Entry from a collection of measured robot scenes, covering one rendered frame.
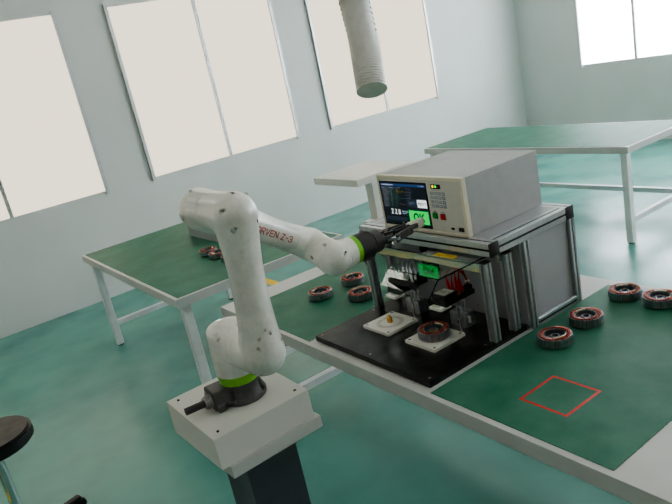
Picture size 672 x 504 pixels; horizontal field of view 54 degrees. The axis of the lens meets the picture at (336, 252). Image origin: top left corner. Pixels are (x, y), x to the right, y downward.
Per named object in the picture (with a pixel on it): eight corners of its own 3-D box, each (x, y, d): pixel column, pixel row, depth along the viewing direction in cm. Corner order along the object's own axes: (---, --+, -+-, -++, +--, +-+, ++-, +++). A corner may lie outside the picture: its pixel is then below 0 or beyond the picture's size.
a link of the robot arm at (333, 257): (331, 286, 201) (329, 254, 195) (307, 271, 210) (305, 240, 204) (366, 270, 208) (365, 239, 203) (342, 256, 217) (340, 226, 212)
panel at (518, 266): (529, 324, 226) (518, 242, 217) (402, 292, 279) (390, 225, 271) (531, 323, 226) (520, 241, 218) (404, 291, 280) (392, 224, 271)
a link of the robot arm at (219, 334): (238, 394, 190) (224, 336, 184) (209, 380, 201) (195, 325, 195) (273, 374, 198) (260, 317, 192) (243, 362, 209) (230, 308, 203)
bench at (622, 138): (635, 246, 484) (627, 146, 463) (436, 222, 654) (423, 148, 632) (696, 210, 531) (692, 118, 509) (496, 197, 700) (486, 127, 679)
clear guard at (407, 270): (427, 303, 201) (424, 285, 199) (378, 290, 220) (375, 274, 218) (498, 267, 217) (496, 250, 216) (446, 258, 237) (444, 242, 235)
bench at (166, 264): (212, 425, 361) (175, 300, 339) (111, 345, 510) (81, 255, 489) (365, 345, 417) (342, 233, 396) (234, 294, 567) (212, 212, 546)
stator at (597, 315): (611, 323, 219) (610, 312, 218) (583, 333, 216) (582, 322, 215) (589, 312, 229) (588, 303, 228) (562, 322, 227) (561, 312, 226)
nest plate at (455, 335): (434, 353, 220) (434, 349, 220) (405, 342, 232) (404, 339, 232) (465, 335, 228) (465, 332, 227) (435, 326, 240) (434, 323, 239)
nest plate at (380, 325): (388, 337, 240) (387, 333, 239) (363, 328, 252) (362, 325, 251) (418, 321, 247) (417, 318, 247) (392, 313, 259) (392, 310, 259)
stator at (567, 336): (532, 340, 219) (530, 330, 218) (563, 331, 220) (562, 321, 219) (547, 353, 208) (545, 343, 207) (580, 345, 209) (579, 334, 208)
